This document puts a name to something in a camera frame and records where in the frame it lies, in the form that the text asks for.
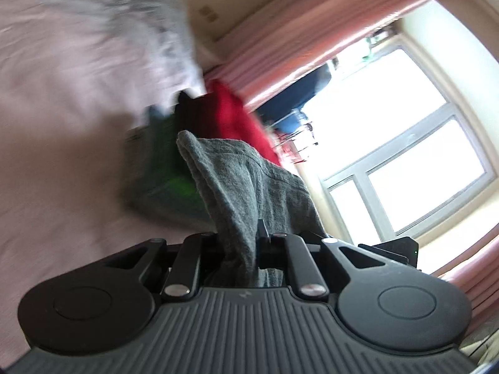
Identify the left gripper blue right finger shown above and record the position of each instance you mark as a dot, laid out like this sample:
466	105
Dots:
290	254

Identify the white window frame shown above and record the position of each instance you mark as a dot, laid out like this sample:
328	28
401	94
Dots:
399	153

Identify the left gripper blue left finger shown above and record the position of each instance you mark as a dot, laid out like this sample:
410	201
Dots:
195	265

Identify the wall power socket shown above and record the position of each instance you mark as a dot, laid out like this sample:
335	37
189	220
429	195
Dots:
208	13

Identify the grey plaid shorts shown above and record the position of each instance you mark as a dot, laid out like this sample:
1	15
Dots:
240	188

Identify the green folded garment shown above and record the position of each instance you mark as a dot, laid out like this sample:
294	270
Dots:
168	179

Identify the grey folded clothes stack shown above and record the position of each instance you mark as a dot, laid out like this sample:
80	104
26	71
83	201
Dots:
134	191

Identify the black folded garment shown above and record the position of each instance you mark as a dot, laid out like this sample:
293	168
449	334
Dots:
193	114

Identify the red folded sweater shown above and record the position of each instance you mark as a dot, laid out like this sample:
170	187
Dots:
221	113

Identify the pink curtain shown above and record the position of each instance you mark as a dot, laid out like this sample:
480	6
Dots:
287	39

